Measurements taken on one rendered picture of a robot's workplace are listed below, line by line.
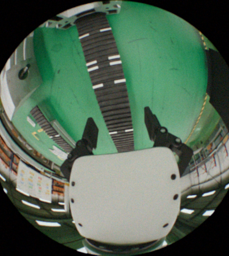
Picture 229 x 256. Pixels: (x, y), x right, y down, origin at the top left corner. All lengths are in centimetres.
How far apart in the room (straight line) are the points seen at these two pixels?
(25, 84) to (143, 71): 22
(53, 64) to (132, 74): 15
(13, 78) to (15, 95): 4
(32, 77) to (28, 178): 295
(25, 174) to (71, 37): 300
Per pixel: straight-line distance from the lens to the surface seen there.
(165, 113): 23
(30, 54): 24
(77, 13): 16
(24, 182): 305
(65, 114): 22
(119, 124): 16
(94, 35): 15
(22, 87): 19
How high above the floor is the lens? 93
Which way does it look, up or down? 43 degrees down
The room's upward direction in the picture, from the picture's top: 178 degrees clockwise
